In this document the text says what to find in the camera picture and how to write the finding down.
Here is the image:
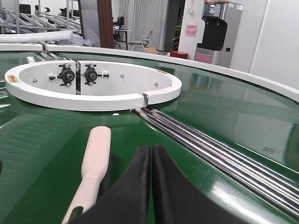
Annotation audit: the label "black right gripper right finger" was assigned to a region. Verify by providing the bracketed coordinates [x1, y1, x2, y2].
[152, 145, 245, 224]

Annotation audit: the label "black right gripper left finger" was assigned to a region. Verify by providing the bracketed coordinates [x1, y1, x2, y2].
[77, 146, 151, 224]

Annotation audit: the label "pink hand brush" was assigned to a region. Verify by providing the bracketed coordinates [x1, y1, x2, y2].
[62, 126, 111, 224]

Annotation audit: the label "green conveyor belt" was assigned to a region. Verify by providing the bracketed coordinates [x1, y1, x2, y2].
[0, 51, 299, 224]

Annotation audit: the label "chrome roller bars right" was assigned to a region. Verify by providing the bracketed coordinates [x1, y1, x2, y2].
[132, 107, 299, 220]

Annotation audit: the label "chrome roller bars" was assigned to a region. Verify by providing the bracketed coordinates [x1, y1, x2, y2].
[132, 107, 299, 220]
[37, 42, 63, 61]

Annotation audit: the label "red box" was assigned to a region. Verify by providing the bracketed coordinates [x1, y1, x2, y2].
[170, 50, 188, 59]

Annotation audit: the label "white outer rim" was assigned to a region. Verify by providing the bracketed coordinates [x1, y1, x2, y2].
[0, 43, 299, 103]

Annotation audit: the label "white office chair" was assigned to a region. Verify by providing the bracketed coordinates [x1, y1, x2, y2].
[132, 30, 154, 52]

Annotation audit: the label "chrome roller bars left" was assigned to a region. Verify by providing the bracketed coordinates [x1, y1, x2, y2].
[37, 42, 63, 61]

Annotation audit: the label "orange warning sticker front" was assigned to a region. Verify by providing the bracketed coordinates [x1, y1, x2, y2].
[7, 75, 20, 83]

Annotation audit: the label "silver water dispenser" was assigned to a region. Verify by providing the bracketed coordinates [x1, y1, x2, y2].
[194, 2, 243, 68]

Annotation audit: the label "white inner ring guard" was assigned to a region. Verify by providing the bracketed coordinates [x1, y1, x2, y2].
[5, 60, 182, 112]

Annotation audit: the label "black bearing mount right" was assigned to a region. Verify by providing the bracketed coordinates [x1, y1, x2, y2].
[81, 63, 110, 86]

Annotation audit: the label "black bearing mount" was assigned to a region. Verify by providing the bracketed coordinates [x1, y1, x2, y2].
[48, 63, 76, 87]
[81, 63, 110, 86]

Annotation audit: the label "black bearing mount left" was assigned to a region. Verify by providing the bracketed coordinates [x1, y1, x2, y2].
[48, 63, 76, 87]

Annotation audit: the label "pink wall notice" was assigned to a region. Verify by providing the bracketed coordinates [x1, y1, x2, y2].
[185, 24, 198, 37]

